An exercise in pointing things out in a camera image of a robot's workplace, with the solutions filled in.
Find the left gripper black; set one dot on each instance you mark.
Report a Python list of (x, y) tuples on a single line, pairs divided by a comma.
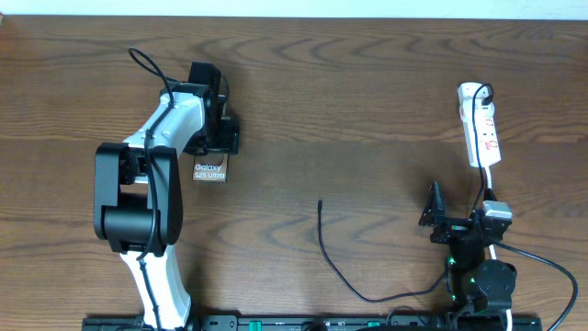
[(229, 142)]

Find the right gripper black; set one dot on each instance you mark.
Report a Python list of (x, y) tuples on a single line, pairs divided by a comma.
[(435, 215)]

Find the Galaxy S25 Ultra smartphone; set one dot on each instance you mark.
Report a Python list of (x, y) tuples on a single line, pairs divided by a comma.
[(212, 168)]

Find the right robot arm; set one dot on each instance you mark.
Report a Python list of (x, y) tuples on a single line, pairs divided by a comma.
[(481, 284)]

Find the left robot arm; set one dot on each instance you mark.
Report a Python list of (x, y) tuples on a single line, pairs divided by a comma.
[(138, 201)]

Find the white USB charger adapter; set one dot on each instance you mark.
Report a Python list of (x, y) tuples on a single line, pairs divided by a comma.
[(480, 96)]

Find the white power strip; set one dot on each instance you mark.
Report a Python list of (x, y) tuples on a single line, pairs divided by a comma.
[(480, 133)]

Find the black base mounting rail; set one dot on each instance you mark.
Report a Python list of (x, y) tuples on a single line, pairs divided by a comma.
[(402, 321)]

